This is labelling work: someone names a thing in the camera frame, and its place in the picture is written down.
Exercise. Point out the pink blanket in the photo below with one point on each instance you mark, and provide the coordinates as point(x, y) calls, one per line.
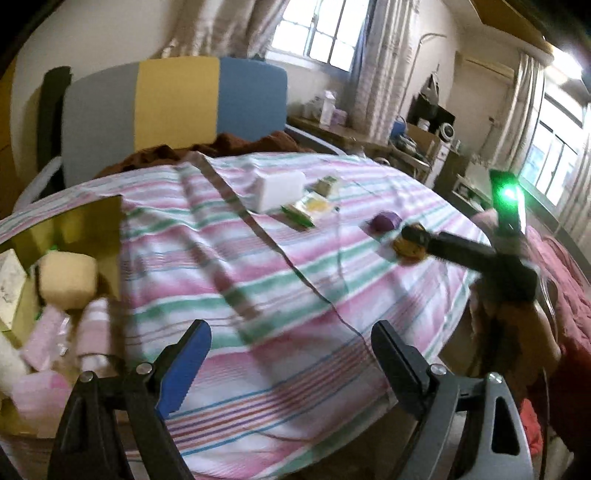
point(572, 314)

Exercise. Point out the small white fan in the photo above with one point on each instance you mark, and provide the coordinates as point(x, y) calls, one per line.
point(447, 131)

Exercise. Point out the striped bedsheet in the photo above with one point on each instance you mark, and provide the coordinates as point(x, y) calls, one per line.
point(231, 277)

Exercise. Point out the small green snack packet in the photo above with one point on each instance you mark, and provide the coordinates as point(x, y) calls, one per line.
point(327, 184)

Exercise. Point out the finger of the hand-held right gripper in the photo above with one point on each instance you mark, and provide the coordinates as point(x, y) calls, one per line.
point(457, 249)

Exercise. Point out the yellow label cracker packet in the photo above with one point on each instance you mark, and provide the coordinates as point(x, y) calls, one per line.
point(310, 207)

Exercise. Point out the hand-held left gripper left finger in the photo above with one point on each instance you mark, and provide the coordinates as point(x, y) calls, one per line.
point(182, 374)

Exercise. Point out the white box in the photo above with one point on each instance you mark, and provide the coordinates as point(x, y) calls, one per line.
point(279, 190)

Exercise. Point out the barred window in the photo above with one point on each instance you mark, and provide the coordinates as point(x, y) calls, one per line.
point(323, 27)

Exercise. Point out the person's right hand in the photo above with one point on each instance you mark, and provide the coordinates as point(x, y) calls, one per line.
point(526, 332)

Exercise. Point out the wooden desk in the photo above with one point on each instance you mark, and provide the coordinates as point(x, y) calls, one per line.
point(341, 136)

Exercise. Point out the side window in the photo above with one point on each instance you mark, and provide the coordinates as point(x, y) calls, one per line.
point(554, 147)

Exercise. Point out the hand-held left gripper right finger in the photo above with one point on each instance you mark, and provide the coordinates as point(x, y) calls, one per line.
point(399, 364)

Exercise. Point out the purple box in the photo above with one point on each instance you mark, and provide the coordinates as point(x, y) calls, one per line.
point(340, 117)

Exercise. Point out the white carton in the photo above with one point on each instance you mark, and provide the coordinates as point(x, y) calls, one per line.
point(328, 108)

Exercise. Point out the wall air conditioner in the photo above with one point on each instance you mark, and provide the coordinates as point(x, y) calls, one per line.
point(489, 65)

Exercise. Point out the large yellow sponge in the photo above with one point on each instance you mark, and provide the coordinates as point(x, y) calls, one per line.
point(67, 279)

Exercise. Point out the white paper card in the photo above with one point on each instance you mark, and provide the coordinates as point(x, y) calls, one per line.
point(11, 286)

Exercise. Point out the cardboard box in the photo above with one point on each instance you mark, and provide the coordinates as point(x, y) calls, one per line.
point(69, 226)

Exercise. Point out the black monitor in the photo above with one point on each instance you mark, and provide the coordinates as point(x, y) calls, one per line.
point(429, 113)

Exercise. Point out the brown cloth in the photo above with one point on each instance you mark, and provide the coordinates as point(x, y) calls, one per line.
point(240, 144)

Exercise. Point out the patterned beige curtain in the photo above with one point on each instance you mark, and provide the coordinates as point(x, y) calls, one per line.
point(385, 69)
point(221, 23)

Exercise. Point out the purple packet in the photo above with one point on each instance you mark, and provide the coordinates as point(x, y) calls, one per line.
point(385, 222)

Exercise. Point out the pink packet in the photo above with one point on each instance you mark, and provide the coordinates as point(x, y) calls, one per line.
point(46, 337)

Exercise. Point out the large pink mesh hair roller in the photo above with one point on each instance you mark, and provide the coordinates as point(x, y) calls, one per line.
point(97, 332)

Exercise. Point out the plain beige curtain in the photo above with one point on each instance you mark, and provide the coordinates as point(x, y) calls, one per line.
point(526, 101)

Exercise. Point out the grey yellow blue headboard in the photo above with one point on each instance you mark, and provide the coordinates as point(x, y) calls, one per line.
point(175, 106)

